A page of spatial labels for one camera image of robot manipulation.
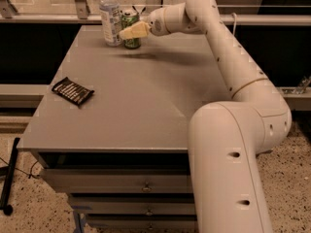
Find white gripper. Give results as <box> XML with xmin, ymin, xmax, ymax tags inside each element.
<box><xmin>119</xmin><ymin>8</ymin><xmax>168</xmax><ymax>40</ymax></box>

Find green soda can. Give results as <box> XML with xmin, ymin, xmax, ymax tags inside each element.
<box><xmin>121</xmin><ymin>9</ymin><xmax>141</xmax><ymax>50</ymax></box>

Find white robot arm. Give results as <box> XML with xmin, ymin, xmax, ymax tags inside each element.
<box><xmin>120</xmin><ymin>0</ymin><xmax>292</xmax><ymax>233</ymax></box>

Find clear plastic water bottle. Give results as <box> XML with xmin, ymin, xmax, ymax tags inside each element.
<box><xmin>99</xmin><ymin>0</ymin><xmax>121</xmax><ymax>47</ymax></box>

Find black snack packet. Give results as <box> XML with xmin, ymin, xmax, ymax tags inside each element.
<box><xmin>52</xmin><ymin>77</ymin><xmax>94</xmax><ymax>107</ymax></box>

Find grey drawer cabinet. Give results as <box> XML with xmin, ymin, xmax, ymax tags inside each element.
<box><xmin>17</xmin><ymin>24</ymin><xmax>234</xmax><ymax>233</ymax></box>

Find top grey drawer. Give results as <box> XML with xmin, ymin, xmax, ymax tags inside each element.
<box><xmin>40</xmin><ymin>169</ymin><xmax>192</xmax><ymax>193</ymax></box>

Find grey drawer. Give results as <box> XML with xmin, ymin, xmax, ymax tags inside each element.
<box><xmin>86</xmin><ymin>215</ymin><xmax>197</xmax><ymax>230</ymax></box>
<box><xmin>40</xmin><ymin>169</ymin><xmax>192</xmax><ymax>193</ymax></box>
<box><xmin>69</xmin><ymin>194</ymin><xmax>195</xmax><ymax>216</ymax></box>

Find middle grey drawer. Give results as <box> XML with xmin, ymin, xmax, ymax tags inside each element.
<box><xmin>69</xmin><ymin>194</ymin><xmax>195</xmax><ymax>216</ymax></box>

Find black stand leg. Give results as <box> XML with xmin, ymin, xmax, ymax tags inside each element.
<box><xmin>0</xmin><ymin>138</ymin><xmax>19</xmax><ymax>216</ymax></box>

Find bottom grey drawer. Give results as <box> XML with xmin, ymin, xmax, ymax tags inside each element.
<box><xmin>86</xmin><ymin>215</ymin><xmax>197</xmax><ymax>230</ymax></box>

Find white cable loop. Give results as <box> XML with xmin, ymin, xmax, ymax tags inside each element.
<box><xmin>229</xmin><ymin>12</ymin><xmax>238</xmax><ymax>37</ymax></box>

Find metal railing frame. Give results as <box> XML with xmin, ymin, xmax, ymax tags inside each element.
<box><xmin>0</xmin><ymin>0</ymin><xmax>311</xmax><ymax>26</ymax></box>

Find metal bracket on ledge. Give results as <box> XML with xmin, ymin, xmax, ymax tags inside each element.
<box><xmin>281</xmin><ymin>76</ymin><xmax>311</xmax><ymax>95</ymax></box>

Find black floor cable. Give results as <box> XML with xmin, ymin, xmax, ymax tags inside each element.
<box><xmin>0</xmin><ymin>156</ymin><xmax>42</xmax><ymax>180</ymax></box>

